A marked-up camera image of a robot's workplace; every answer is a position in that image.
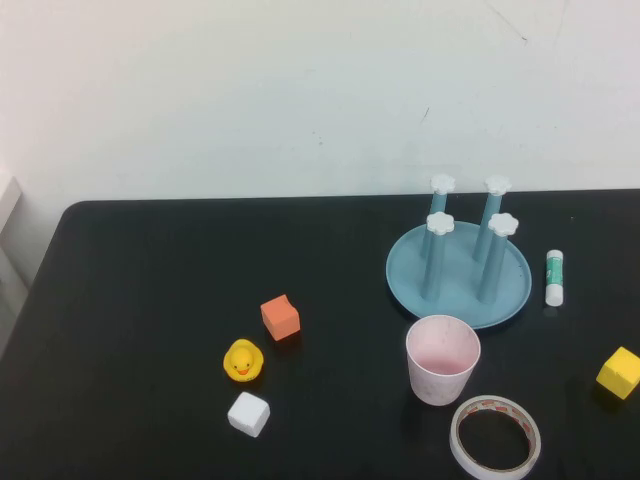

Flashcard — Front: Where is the pink plastic cup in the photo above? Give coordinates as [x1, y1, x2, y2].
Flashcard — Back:
[405, 314, 482, 407]

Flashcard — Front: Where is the yellow foam cube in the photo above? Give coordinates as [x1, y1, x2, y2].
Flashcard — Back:
[595, 345, 640, 401]

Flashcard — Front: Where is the orange foam cube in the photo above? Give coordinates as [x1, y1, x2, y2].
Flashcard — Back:
[259, 293, 301, 344]

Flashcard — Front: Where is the white double-sided tape roll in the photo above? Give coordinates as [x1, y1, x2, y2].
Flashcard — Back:
[448, 394, 543, 480]

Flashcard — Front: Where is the white foam cube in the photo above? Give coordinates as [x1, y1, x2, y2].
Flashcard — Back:
[226, 390, 272, 439]

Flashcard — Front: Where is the blue four-post cup stand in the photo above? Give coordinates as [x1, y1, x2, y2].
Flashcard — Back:
[385, 173, 533, 331]

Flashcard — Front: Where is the white green glue stick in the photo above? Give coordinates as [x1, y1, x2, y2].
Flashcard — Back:
[544, 249, 568, 308]

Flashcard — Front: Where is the yellow rubber duck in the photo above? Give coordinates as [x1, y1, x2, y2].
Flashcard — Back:
[222, 338, 265, 385]

